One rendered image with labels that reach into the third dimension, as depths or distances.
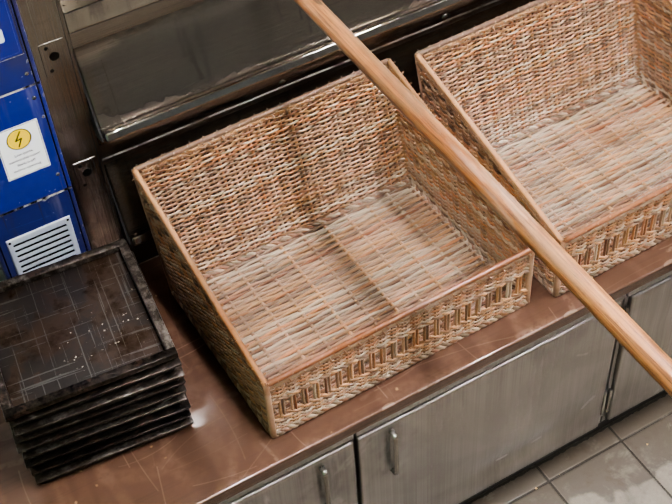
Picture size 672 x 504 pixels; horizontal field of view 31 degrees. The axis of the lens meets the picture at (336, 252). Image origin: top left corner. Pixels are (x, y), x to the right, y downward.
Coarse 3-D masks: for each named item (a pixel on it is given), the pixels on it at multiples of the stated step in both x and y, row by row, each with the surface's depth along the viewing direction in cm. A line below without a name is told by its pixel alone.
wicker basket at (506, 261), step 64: (384, 64) 230; (256, 128) 222; (320, 128) 229; (384, 128) 236; (192, 192) 221; (256, 192) 228; (320, 192) 235; (384, 192) 243; (448, 192) 231; (192, 256) 227; (256, 256) 233; (320, 256) 232; (384, 256) 231; (448, 256) 231; (512, 256) 210; (192, 320) 222; (256, 320) 222; (320, 320) 221; (384, 320) 220; (448, 320) 212; (256, 384) 200; (320, 384) 211
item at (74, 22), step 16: (64, 0) 192; (80, 0) 192; (96, 0) 192; (112, 0) 193; (128, 0) 195; (144, 0) 196; (64, 16) 190; (80, 16) 192; (96, 16) 193; (112, 16) 195
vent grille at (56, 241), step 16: (48, 224) 212; (64, 224) 214; (16, 240) 210; (32, 240) 212; (48, 240) 214; (64, 240) 216; (16, 256) 213; (32, 256) 215; (48, 256) 217; (64, 256) 219
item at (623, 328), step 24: (312, 0) 184; (336, 24) 180; (360, 48) 176; (384, 72) 172; (408, 96) 168; (408, 120) 168; (432, 120) 164; (432, 144) 164; (456, 144) 161; (456, 168) 160; (480, 168) 158; (480, 192) 156; (504, 192) 155; (504, 216) 153; (528, 216) 152; (528, 240) 150; (552, 240) 149; (552, 264) 147; (576, 264) 146; (576, 288) 144; (600, 288) 143; (600, 312) 141; (624, 312) 141; (624, 336) 139; (648, 336) 138; (648, 360) 136
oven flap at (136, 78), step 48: (240, 0) 209; (288, 0) 213; (336, 0) 217; (384, 0) 222; (432, 0) 226; (96, 48) 200; (144, 48) 204; (192, 48) 208; (240, 48) 212; (288, 48) 216; (336, 48) 218; (96, 96) 203; (144, 96) 207; (192, 96) 210
